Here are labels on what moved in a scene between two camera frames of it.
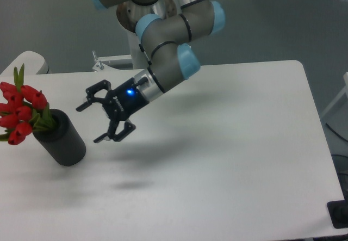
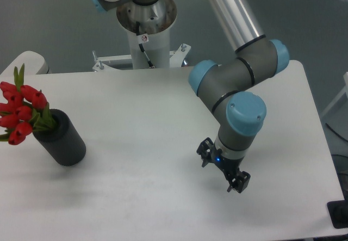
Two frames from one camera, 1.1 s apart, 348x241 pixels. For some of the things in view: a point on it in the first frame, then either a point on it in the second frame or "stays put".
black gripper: [120, 104] → [228, 166]
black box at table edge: [338, 211] stays put
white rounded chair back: [34, 64] stays put
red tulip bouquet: [22, 109] stays put
